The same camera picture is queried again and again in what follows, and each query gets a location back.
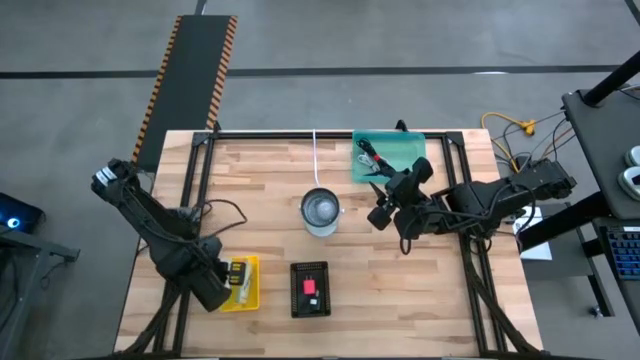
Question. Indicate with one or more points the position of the dark grey side desk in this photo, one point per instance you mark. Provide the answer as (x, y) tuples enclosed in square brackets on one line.
[(600, 150)]

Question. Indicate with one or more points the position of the small black foot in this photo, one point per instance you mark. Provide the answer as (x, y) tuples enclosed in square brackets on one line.
[(595, 312)]

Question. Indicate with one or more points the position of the black mat with hazard stripes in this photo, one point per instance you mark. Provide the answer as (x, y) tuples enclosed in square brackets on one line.
[(190, 75)]

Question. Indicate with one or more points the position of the black pole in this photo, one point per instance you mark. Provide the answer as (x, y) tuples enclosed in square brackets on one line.
[(610, 82)]

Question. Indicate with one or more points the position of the white device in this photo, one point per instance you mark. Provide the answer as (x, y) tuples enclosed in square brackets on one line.
[(634, 156), (631, 184)]

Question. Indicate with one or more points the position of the yellow plastic bin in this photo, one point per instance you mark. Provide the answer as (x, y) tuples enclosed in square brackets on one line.
[(255, 265)]

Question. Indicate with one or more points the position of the black stand leg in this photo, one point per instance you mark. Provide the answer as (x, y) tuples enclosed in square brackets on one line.
[(550, 235)]

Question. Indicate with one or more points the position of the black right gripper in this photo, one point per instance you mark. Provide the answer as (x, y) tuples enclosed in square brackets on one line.
[(407, 192)]

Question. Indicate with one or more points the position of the white printed booklet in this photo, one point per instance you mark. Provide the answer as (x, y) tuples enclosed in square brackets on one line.
[(245, 292)]

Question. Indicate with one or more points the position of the black aluminium table frame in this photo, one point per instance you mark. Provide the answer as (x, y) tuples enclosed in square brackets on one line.
[(260, 135)]

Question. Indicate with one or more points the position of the red charger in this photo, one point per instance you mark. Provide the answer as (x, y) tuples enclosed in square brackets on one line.
[(309, 287)]

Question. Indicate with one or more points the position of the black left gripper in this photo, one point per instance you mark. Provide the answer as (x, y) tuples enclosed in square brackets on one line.
[(235, 273)]

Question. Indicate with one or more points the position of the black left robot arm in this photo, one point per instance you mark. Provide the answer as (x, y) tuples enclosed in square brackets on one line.
[(150, 215)]

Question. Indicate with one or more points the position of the small black adapter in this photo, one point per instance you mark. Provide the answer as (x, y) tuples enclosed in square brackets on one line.
[(314, 308)]

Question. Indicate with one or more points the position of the small white item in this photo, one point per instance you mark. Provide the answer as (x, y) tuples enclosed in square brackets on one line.
[(365, 161)]

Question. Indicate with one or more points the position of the backlit keyboard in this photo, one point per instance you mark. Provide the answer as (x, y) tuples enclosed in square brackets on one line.
[(625, 255)]

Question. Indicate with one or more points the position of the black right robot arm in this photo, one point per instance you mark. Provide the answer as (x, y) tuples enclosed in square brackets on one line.
[(480, 200)]

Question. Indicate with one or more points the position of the teal plastic bin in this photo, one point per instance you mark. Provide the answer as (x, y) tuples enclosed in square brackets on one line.
[(405, 147)]

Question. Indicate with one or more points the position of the black mesh tray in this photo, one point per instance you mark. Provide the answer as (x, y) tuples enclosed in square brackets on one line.
[(297, 305)]

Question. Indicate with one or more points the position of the dark metal stand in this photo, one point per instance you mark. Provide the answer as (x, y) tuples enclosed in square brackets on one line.
[(30, 250)]

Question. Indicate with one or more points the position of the white paper sheet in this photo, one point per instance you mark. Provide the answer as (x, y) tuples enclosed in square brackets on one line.
[(537, 250)]

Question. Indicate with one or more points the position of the black box with blue light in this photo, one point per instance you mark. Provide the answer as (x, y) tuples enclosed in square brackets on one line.
[(25, 215)]

